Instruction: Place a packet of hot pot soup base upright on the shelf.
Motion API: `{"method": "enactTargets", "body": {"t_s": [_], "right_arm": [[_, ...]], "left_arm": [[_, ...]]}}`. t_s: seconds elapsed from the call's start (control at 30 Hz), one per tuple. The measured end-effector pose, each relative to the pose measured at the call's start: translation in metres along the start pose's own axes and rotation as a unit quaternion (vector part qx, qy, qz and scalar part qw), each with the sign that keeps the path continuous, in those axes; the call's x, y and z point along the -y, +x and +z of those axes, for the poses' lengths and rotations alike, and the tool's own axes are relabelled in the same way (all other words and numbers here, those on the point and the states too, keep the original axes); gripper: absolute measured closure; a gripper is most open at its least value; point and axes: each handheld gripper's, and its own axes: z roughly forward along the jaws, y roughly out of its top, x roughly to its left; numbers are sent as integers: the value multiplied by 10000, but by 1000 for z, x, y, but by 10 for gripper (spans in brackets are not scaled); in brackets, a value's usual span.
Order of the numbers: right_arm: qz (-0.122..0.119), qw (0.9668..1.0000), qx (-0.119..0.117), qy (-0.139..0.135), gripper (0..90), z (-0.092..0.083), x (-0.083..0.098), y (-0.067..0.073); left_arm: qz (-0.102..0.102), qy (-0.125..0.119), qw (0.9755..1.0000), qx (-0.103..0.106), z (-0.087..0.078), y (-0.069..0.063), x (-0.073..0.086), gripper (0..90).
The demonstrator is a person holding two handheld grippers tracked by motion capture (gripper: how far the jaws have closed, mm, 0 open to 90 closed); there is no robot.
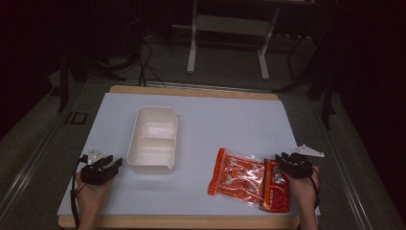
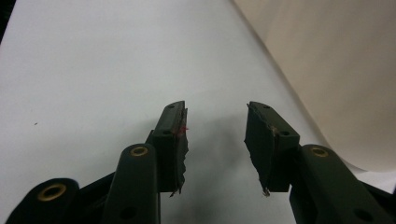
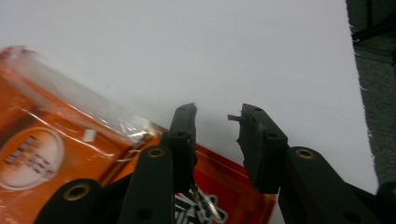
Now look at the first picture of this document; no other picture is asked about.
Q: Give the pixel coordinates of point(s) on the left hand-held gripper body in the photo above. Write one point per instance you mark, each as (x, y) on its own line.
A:
(94, 175)

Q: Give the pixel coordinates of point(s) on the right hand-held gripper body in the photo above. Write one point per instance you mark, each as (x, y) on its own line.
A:
(301, 166)

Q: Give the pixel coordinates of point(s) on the red snack packet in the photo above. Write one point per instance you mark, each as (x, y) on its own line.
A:
(276, 191)

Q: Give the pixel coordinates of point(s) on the clear orange zip bag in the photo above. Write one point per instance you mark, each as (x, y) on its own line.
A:
(237, 175)

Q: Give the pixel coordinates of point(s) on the person's left hand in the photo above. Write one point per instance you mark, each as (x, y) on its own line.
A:
(92, 196)

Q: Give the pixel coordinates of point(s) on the person's right hand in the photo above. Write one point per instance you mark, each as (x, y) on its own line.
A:
(301, 193)

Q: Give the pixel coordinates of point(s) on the white plastic container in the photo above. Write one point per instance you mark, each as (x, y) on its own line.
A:
(154, 140)

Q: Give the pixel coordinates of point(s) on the pale blue table mat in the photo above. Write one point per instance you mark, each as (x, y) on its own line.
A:
(207, 127)

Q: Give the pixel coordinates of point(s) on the black tripod stand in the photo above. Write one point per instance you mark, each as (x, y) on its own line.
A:
(92, 65)
(319, 80)

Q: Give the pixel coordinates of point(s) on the wooden table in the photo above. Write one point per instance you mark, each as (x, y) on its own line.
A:
(191, 91)

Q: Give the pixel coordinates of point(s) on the metal floor rail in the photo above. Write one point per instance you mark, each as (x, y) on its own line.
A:
(346, 172)
(28, 172)

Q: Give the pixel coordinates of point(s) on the white metal stand frame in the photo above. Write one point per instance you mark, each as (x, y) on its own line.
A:
(230, 25)

